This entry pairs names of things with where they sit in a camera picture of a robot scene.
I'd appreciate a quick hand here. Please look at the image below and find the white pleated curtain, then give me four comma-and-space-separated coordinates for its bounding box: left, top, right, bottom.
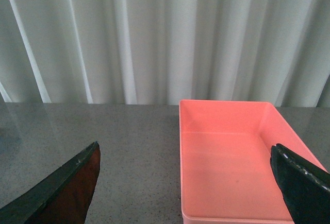
1, 0, 329, 107

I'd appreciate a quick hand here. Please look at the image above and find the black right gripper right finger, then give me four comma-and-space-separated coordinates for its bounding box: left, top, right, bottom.
270, 144, 329, 223

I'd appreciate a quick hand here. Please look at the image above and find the pink plastic box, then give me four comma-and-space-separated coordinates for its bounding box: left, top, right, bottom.
179, 100, 327, 223

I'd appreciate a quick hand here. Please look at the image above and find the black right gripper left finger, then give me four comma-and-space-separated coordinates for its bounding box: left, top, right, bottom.
1, 142, 101, 223

